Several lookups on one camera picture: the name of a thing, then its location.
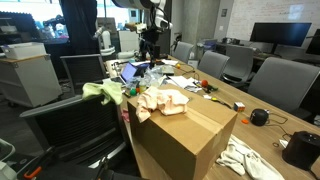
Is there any black curtain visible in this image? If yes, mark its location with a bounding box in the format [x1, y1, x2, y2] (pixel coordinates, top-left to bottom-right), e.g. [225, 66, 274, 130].
[59, 0, 99, 56]

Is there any light green cloth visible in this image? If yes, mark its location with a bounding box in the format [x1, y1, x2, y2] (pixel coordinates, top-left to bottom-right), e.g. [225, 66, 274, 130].
[81, 79, 124, 106]

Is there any black computer monitor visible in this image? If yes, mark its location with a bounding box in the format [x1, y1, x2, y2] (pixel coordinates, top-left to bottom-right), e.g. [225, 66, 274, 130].
[249, 22, 313, 48]
[305, 28, 320, 56]

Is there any grey office chair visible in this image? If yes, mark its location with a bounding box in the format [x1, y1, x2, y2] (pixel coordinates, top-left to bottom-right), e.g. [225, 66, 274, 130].
[198, 49, 231, 80]
[248, 56, 320, 114]
[221, 44, 255, 88]
[172, 41, 195, 64]

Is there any black mesh office chair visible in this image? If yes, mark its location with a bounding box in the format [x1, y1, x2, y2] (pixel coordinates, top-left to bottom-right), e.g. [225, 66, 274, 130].
[59, 53, 109, 98]

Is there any spray bottle yellow liquid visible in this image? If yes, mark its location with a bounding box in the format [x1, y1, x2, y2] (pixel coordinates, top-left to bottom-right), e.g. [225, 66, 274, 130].
[139, 74, 148, 94]

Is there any bright pink cloth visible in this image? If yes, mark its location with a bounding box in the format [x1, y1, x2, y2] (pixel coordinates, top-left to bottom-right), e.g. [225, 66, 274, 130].
[120, 108, 130, 123]

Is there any white storage tub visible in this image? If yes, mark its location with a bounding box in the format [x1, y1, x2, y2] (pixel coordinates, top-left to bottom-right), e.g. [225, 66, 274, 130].
[1, 42, 48, 60]

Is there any white rounded plastic object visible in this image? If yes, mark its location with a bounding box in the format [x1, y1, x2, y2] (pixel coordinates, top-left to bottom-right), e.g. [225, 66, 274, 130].
[0, 138, 17, 180]

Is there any light pink cloth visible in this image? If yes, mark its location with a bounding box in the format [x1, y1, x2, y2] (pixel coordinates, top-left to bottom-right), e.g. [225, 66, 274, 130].
[134, 85, 190, 124]

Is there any white box appliance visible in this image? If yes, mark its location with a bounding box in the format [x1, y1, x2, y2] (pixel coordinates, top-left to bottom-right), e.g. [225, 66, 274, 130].
[118, 29, 141, 53]

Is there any white paper stack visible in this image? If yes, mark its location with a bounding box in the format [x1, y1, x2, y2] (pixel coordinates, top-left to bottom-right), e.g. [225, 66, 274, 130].
[165, 74, 203, 94]

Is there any white towel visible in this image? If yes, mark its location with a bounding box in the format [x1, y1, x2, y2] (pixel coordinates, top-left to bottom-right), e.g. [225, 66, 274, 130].
[215, 134, 286, 180]

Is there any white paper sheet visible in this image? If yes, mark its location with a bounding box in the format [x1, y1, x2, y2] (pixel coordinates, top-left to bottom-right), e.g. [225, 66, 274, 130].
[161, 59, 180, 67]

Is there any large cardboard box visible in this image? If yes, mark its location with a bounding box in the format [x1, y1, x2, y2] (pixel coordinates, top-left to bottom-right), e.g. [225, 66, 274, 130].
[126, 83, 238, 180]

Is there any whiteboard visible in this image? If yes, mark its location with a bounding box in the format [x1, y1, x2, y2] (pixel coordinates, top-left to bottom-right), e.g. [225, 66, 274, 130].
[229, 0, 320, 41]

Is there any clear plastic bag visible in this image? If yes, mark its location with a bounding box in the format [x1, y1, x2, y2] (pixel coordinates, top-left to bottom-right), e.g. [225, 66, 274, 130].
[128, 64, 168, 89]

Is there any rubik's cube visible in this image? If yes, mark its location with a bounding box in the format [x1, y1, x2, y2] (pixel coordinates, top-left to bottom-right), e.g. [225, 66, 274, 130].
[233, 101, 246, 113]

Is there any silver laptop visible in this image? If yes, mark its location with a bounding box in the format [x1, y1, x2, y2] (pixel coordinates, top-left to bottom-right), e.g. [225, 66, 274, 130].
[102, 61, 139, 88]

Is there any thin black speaker cable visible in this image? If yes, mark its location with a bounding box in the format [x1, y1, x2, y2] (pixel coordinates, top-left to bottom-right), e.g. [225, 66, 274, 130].
[266, 111, 292, 148]

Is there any white cabinet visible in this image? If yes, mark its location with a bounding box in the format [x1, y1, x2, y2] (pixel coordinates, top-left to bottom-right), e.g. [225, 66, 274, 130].
[0, 54, 64, 108]

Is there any green black gadget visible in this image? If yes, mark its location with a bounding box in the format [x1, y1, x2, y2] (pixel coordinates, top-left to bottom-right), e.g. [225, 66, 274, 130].
[203, 84, 219, 94]

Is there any black cylindrical container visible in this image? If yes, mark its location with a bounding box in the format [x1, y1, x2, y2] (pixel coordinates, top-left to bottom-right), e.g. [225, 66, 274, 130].
[282, 130, 320, 171]

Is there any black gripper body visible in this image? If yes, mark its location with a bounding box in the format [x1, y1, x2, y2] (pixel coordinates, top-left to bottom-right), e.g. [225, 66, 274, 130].
[141, 29, 162, 48]

